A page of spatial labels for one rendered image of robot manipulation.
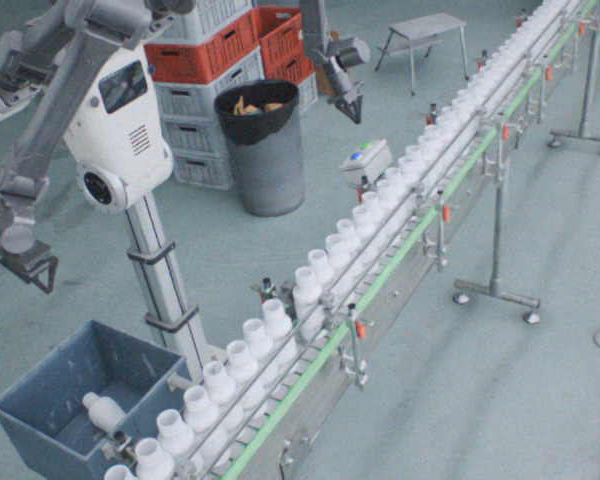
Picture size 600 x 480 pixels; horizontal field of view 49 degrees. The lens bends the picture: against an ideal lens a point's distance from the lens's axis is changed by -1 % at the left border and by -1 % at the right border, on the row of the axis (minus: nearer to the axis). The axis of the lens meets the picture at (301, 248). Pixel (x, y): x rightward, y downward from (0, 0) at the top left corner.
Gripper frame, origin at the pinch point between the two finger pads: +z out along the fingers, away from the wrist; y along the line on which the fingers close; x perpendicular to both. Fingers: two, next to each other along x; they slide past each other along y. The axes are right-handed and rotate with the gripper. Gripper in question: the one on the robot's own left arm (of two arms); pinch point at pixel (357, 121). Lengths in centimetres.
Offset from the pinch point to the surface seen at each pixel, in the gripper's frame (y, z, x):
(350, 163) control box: -9.8, 7.7, 0.3
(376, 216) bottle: -31.6, 12.8, -17.8
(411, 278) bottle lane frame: -22.4, 36.9, -12.8
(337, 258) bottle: -50, 12, -18
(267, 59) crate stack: 179, 6, 177
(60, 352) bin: -85, 10, 43
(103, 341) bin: -75, 16, 43
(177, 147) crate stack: 104, 24, 204
